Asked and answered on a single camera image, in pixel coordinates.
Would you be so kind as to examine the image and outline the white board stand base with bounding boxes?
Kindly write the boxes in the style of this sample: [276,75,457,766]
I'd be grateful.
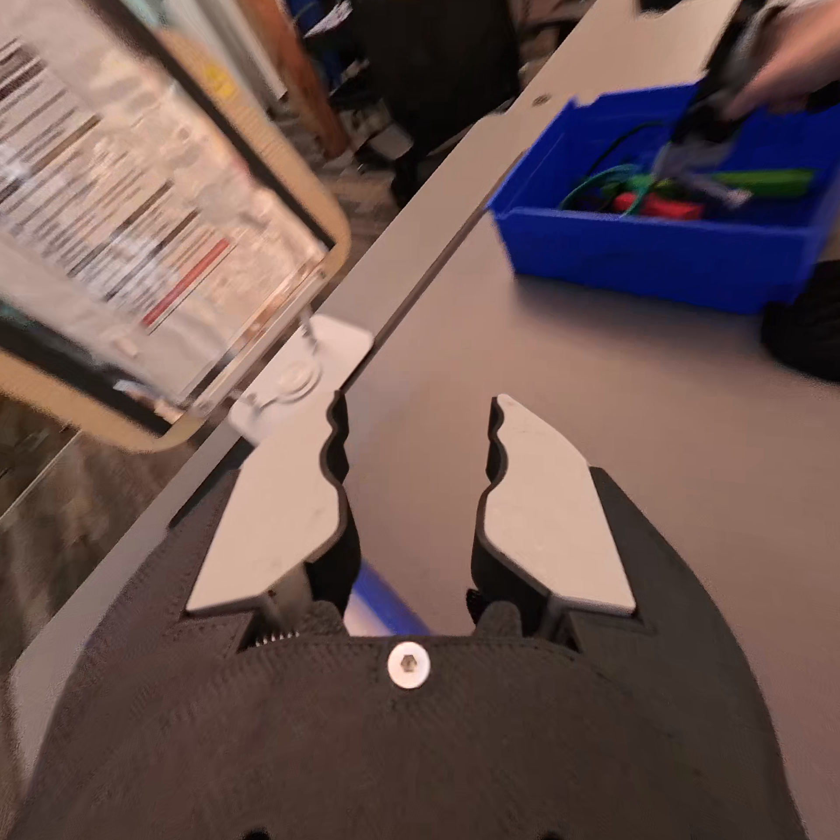
[230,314,375,442]

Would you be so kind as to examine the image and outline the blue plastic bin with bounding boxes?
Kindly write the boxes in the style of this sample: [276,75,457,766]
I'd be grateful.
[343,561,432,637]
[489,82,840,316]

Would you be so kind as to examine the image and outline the blue striped jacket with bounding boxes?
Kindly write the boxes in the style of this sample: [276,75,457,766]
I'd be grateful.
[298,0,371,99]

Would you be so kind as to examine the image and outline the person's right hand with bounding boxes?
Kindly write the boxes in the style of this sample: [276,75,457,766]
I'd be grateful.
[727,0,840,116]

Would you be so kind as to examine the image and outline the green cable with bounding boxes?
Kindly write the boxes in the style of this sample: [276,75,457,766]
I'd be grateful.
[558,163,657,217]

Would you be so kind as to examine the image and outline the person's dark clothing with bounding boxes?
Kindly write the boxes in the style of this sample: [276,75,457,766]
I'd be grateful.
[761,259,840,382]

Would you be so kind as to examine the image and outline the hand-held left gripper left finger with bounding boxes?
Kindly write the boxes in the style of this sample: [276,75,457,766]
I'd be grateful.
[185,392,362,618]

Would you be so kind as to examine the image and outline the red item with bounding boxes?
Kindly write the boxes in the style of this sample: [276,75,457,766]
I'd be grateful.
[613,190,706,222]

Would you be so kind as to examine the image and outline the black framed instruction board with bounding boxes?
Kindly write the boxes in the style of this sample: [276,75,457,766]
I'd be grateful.
[0,0,353,454]

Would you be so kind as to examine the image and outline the black office chair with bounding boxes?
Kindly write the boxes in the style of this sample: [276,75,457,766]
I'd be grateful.
[354,0,522,204]

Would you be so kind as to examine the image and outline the wooden support post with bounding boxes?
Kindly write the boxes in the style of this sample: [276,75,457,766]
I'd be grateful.
[239,0,349,158]

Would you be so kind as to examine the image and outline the green bar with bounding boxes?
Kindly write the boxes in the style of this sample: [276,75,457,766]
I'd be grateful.
[712,167,818,198]

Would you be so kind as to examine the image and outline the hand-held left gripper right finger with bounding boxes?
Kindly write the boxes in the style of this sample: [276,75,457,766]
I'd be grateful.
[470,392,637,618]

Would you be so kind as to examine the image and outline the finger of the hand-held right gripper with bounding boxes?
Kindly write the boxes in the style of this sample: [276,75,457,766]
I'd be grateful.
[653,141,731,188]

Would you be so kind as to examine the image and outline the black cable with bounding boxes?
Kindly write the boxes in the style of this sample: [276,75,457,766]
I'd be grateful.
[594,120,664,165]

